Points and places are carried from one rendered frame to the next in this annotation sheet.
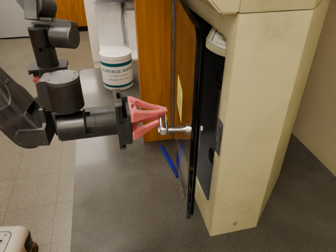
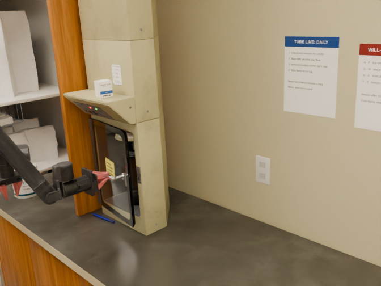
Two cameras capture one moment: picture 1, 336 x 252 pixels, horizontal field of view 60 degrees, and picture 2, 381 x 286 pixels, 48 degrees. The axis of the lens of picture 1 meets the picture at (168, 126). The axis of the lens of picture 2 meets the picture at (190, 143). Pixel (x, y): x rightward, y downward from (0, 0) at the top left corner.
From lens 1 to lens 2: 1.21 m
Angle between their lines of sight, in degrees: 32
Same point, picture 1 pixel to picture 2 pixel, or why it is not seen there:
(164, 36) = (84, 142)
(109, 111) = (85, 177)
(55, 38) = not seen: hidden behind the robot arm
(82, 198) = (63, 248)
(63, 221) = not seen: outside the picture
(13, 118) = (45, 188)
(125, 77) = not seen: hidden behind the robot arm
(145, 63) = (75, 160)
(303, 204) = (186, 211)
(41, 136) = (59, 194)
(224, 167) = (144, 189)
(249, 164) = (154, 185)
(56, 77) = (62, 164)
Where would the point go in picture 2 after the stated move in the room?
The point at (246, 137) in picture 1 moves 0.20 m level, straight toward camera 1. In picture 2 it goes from (149, 172) to (157, 191)
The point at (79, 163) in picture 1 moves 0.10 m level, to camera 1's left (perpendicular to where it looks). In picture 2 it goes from (44, 237) to (18, 244)
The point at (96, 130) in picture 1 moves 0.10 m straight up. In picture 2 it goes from (81, 187) to (78, 162)
